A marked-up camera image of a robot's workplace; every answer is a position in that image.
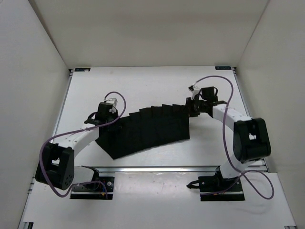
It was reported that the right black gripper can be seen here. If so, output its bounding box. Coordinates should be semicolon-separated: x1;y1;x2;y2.
180;98;207;118

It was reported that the black pleated skirt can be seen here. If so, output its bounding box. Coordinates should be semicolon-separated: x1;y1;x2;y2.
95;104;190;160

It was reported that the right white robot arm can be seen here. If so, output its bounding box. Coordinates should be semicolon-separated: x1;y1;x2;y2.
186;86;271;191

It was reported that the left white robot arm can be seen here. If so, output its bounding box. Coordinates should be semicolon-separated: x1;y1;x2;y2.
35;98;119;191

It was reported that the right blue table label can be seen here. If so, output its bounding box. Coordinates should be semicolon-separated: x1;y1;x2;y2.
215;66;232;71

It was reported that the blue table label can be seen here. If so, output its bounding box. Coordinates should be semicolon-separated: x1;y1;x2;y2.
215;66;232;71
74;67;91;72

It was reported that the left blue table label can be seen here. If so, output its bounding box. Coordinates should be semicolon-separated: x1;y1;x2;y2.
74;67;91;72

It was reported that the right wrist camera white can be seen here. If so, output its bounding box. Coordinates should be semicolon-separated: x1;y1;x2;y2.
188;84;201;100

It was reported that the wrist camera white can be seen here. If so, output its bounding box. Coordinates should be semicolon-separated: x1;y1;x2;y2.
104;98;118;108
188;84;201;100

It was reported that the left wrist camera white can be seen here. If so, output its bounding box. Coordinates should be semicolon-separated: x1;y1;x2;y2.
104;98;118;108

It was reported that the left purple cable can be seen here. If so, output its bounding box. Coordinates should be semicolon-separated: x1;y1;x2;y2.
39;92;127;198

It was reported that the purple cable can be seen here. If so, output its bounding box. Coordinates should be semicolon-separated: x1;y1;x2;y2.
39;92;127;198
194;75;275;200

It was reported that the aluminium table edge rail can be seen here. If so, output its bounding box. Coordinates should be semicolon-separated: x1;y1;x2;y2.
94;166;217;173

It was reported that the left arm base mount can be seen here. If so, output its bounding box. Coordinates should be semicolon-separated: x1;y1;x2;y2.
70;166;115;200

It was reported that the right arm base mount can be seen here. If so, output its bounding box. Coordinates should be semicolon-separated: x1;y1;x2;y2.
186;169;245;202

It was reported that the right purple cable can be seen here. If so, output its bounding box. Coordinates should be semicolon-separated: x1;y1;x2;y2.
194;75;275;200

